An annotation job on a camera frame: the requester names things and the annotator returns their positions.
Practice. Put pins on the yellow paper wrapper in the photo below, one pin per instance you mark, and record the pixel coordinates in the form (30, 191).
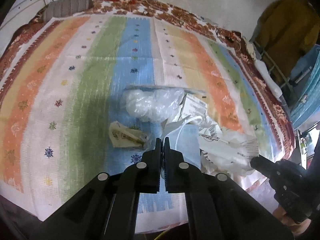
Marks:
(124, 137)

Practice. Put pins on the white printed medicine box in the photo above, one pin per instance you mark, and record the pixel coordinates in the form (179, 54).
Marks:
(194, 108)

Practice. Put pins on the floral brown blanket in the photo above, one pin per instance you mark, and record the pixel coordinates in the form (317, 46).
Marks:
(20, 49)

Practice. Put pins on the white plastic bag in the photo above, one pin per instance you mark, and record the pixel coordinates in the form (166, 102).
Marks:
(224, 149)

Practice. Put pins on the striped colourful mat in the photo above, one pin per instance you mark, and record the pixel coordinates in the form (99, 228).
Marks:
(56, 114)

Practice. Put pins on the metal bed rail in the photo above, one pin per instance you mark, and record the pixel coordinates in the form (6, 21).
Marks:
(274, 71)

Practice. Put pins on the blue patterned curtain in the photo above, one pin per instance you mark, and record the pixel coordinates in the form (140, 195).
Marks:
(305, 80)

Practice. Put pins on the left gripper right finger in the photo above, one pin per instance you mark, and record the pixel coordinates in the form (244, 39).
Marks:
(179, 175)

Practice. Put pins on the white bed headboard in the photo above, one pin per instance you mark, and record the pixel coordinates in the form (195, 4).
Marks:
(21, 8)

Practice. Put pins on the mustard brown hanging garment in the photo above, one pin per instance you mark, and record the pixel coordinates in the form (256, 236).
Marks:
(287, 30)

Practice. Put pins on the clear plastic bag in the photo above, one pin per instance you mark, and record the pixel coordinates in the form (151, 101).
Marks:
(155, 104)

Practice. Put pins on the person right hand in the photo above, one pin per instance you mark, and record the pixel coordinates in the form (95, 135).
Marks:
(298, 230)

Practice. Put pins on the grey striped pillow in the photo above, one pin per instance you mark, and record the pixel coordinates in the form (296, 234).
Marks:
(65, 8)

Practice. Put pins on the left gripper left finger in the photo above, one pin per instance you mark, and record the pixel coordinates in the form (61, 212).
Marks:
(144, 176)

